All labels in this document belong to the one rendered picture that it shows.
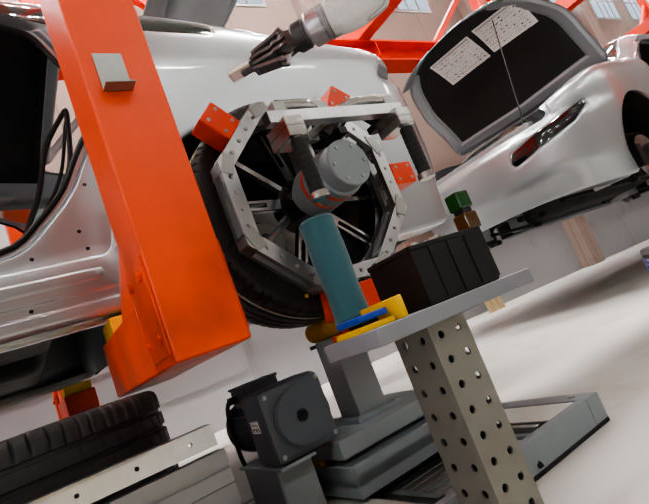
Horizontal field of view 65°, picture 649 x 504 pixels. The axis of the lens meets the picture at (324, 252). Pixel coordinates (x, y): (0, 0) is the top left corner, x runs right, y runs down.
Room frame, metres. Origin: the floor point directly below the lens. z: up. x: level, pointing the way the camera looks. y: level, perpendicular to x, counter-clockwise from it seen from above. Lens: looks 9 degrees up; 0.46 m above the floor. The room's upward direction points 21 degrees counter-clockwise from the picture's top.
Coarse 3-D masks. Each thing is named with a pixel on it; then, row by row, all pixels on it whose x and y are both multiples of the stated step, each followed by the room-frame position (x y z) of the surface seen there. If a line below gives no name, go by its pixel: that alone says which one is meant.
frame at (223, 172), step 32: (352, 128) 1.47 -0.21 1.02; (224, 160) 1.20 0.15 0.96; (384, 160) 1.50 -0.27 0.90; (224, 192) 1.23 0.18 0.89; (384, 192) 1.53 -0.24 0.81; (384, 224) 1.50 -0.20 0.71; (256, 256) 1.25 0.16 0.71; (288, 256) 1.25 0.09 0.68; (384, 256) 1.41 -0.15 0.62; (320, 288) 1.29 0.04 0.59
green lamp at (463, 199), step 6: (456, 192) 1.11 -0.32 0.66; (462, 192) 1.12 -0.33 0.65; (450, 198) 1.12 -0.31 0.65; (456, 198) 1.11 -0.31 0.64; (462, 198) 1.11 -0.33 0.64; (468, 198) 1.12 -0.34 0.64; (450, 204) 1.12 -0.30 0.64; (456, 204) 1.11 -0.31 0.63; (462, 204) 1.11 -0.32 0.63; (468, 204) 1.12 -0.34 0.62; (450, 210) 1.13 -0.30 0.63; (456, 210) 1.12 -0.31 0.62
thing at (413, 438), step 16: (400, 432) 1.41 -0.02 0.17; (416, 432) 1.37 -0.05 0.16; (368, 448) 1.36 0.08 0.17; (384, 448) 1.31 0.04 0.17; (400, 448) 1.33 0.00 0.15; (416, 448) 1.36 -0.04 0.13; (432, 448) 1.39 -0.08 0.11; (320, 464) 1.37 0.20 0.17; (336, 464) 1.32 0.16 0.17; (352, 464) 1.31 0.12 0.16; (368, 464) 1.27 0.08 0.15; (384, 464) 1.30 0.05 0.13; (400, 464) 1.32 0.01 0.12; (416, 464) 1.35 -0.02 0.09; (320, 480) 1.39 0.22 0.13; (336, 480) 1.32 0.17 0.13; (352, 480) 1.26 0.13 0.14; (368, 480) 1.26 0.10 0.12; (384, 480) 1.29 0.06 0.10; (336, 496) 1.34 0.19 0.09; (352, 496) 1.28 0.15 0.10; (368, 496) 1.26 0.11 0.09
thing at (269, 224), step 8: (256, 216) 1.81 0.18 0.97; (264, 216) 1.83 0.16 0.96; (272, 216) 1.85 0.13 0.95; (256, 224) 1.75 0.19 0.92; (264, 224) 1.77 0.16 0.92; (272, 224) 1.84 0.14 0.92; (264, 232) 1.76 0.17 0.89; (288, 232) 1.87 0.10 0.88; (280, 240) 1.79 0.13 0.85; (288, 240) 1.86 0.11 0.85; (288, 248) 1.86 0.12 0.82
